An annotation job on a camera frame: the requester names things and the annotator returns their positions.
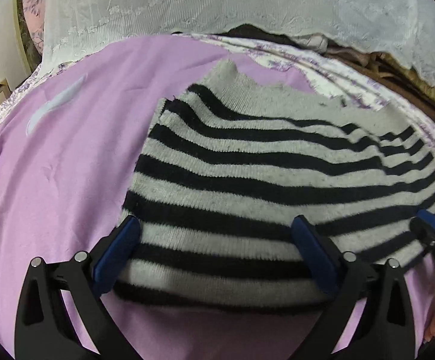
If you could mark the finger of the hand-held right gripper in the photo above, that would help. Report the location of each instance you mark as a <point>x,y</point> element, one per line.
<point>434,221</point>
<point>421,228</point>

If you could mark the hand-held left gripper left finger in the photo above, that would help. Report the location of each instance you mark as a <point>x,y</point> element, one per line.
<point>117,251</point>

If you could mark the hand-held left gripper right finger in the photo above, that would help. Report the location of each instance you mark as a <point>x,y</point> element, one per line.
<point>314,257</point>

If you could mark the black grey striped sweater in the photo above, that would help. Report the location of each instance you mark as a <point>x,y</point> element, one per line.
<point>269,180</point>

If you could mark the purple bed sheet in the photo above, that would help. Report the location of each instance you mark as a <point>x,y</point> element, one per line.
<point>71,157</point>

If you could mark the white purple floral sheet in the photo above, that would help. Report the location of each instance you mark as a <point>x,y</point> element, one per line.
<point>314,71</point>

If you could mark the dark framed panel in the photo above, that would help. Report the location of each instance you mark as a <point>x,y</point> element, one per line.
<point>26,33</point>

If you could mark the pink floral cloth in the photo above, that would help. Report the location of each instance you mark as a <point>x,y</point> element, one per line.
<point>35,7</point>

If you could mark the white lace cover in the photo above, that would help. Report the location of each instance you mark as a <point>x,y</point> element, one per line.
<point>202,0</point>

